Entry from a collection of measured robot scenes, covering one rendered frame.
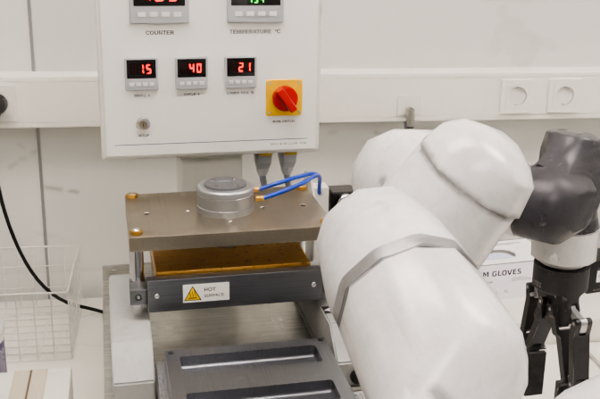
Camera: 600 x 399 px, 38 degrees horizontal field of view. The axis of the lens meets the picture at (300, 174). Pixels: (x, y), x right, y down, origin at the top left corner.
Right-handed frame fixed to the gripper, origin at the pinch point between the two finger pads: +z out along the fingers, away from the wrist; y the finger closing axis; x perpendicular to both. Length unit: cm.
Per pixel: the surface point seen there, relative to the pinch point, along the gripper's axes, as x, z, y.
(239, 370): -46.7, -14.5, 9.0
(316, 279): -33.7, -19.0, -4.5
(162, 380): -55, -12, 5
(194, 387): -52, -15, 12
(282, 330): -36.4, -8.0, -12.2
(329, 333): -33.3, -13.7, 0.8
